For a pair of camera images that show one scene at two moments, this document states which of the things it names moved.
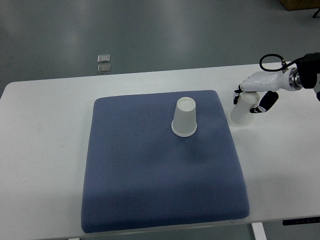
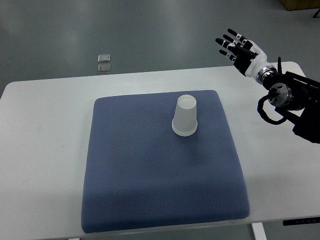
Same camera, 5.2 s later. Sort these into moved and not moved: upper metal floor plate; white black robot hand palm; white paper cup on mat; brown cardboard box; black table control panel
Moved: white black robot hand palm
Not moved: black table control panel; white paper cup on mat; upper metal floor plate; brown cardboard box
